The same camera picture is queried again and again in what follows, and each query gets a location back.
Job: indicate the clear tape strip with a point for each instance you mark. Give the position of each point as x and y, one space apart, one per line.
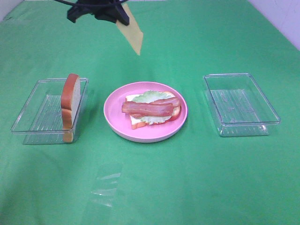
105 186

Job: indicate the clear left plastic container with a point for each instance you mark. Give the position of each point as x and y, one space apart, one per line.
40 120

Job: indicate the clear right plastic container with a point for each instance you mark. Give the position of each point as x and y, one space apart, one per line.
238 105

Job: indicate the green lettuce leaf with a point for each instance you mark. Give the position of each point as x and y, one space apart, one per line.
148 97

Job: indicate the clear plastic container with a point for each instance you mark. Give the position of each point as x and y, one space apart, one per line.
40 120
238 105

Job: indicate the bacon strip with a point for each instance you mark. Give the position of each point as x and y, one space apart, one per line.
174 101
147 109

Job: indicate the pink plate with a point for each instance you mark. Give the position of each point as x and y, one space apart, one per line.
120 123

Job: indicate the yellow cheese slice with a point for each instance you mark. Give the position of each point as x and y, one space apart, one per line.
131 32

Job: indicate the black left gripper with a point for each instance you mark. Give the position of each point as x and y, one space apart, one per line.
103 10

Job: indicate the bread slice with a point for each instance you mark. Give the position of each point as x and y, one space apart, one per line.
70 99
151 108

